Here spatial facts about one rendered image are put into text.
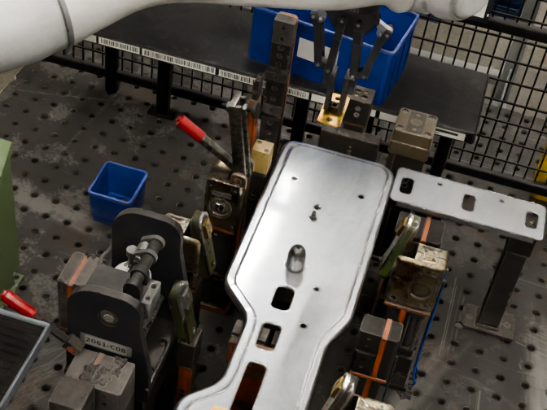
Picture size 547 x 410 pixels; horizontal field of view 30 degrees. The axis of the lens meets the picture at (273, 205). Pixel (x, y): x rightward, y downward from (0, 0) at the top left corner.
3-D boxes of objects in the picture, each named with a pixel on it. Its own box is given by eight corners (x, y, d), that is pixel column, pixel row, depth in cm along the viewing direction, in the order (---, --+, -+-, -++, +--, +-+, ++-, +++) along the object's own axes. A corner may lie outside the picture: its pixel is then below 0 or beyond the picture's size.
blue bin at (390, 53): (382, 107, 205) (394, 54, 196) (245, 58, 212) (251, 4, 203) (408, 66, 216) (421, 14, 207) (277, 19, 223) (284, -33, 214)
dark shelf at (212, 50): (473, 146, 204) (476, 134, 202) (54, 34, 215) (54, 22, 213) (486, 85, 220) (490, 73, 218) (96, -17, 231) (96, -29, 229)
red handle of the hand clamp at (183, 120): (246, 179, 179) (177, 121, 175) (238, 185, 181) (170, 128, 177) (252, 164, 182) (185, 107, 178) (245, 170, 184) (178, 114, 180)
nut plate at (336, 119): (339, 128, 164) (340, 122, 163) (316, 122, 165) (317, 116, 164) (350, 98, 170) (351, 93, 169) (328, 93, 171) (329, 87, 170)
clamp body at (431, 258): (411, 403, 194) (454, 281, 170) (351, 386, 196) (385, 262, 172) (419, 367, 201) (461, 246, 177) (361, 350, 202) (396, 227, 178)
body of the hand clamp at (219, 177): (225, 316, 204) (242, 188, 180) (193, 306, 205) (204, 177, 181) (234, 294, 208) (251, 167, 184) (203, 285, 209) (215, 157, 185)
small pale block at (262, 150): (250, 287, 210) (269, 154, 185) (234, 282, 211) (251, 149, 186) (255, 275, 213) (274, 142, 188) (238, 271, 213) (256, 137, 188)
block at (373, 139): (353, 250, 222) (379, 145, 201) (300, 234, 223) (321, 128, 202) (356, 240, 224) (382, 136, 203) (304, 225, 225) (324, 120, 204)
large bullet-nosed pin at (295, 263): (299, 281, 175) (305, 255, 170) (282, 276, 175) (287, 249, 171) (304, 268, 177) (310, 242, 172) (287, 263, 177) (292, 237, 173)
